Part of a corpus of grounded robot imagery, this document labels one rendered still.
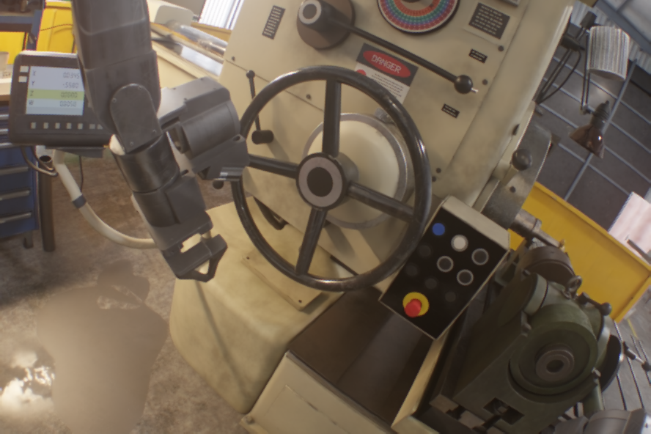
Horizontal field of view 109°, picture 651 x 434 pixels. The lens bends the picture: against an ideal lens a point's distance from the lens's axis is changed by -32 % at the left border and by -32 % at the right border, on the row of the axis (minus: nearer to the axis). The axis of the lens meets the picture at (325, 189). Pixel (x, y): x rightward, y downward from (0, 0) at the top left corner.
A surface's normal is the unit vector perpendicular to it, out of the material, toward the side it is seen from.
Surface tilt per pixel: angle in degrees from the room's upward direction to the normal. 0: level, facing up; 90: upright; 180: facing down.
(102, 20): 79
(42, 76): 70
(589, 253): 90
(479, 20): 90
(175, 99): 30
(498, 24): 90
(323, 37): 90
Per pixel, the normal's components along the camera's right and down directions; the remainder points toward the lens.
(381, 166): -0.02, 0.05
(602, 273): -0.50, 0.18
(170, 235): 0.02, -0.68
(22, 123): 0.72, 0.24
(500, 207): -0.39, -0.01
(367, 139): -0.18, -0.22
